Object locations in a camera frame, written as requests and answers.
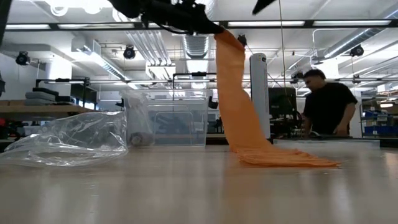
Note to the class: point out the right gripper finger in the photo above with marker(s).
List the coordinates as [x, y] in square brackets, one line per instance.
[262, 5]

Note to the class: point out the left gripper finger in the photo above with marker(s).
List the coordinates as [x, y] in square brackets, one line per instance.
[208, 28]

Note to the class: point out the orange elastic bandage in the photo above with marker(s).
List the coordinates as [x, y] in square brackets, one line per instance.
[236, 109]

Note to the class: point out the clear plastic storage bin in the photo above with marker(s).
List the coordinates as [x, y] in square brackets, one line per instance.
[180, 124]

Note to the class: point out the white cylindrical tower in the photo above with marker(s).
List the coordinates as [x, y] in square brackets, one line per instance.
[261, 93]

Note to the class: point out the black equipment cabinet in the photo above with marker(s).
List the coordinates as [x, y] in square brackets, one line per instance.
[281, 105]

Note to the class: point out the person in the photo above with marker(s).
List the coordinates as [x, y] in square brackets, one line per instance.
[329, 105]

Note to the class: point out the stacked grey foam pads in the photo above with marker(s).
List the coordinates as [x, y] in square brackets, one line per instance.
[40, 96]

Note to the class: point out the wooden workbench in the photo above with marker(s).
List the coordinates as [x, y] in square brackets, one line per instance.
[46, 109]

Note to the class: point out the blue storage bins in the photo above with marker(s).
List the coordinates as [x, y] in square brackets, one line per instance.
[381, 129]

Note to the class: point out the black aluminium rig frame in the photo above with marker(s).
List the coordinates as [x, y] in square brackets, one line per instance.
[309, 23]

